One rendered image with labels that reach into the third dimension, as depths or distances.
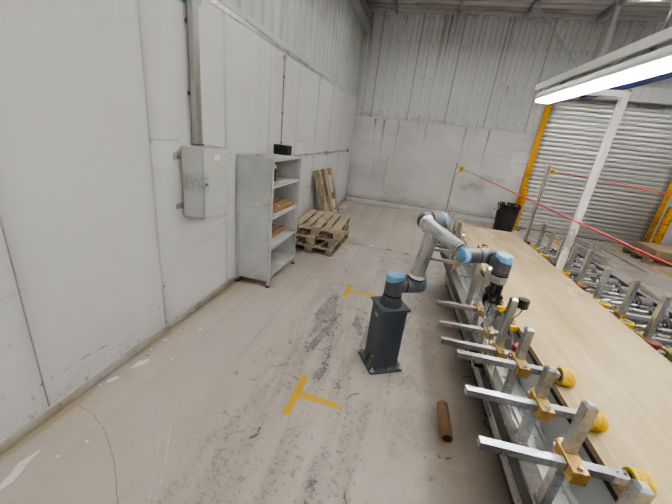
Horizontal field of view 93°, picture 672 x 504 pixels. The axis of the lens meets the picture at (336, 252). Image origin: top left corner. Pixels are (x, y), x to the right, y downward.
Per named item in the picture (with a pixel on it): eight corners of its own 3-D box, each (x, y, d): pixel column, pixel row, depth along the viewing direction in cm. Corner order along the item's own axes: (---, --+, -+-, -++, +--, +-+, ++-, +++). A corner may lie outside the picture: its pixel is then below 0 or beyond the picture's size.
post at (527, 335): (498, 408, 165) (527, 328, 148) (496, 402, 168) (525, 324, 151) (505, 409, 164) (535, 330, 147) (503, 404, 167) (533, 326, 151)
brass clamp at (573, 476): (566, 482, 103) (572, 471, 101) (548, 445, 115) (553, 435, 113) (587, 488, 102) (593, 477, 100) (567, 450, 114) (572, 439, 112)
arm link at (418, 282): (398, 284, 276) (426, 206, 236) (416, 284, 281) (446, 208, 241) (405, 296, 264) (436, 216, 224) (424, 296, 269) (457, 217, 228)
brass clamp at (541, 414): (536, 419, 126) (540, 410, 124) (524, 394, 138) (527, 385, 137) (553, 423, 125) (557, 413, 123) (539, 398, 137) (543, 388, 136)
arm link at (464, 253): (412, 207, 232) (467, 250, 174) (427, 208, 236) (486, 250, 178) (409, 222, 237) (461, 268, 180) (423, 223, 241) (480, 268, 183)
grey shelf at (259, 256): (235, 280, 406) (236, 154, 353) (267, 257, 489) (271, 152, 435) (268, 288, 398) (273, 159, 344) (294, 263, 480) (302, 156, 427)
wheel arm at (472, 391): (465, 396, 132) (467, 389, 131) (463, 389, 136) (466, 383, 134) (597, 426, 125) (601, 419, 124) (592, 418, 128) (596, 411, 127)
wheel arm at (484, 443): (478, 450, 109) (481, 442, 108) (476, 440, 113) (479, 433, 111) (641, 490, 102) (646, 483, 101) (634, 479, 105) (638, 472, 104)
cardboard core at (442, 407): (442, 432, 216) (437, 399, 244) (439, 441, 219) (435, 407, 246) (454, 435, 215) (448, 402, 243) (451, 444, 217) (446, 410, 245)
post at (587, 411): (538, 506, 117) (588, 406, 101) (534, 497, 120) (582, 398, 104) (548, 509, 117) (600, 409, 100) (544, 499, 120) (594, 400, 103)
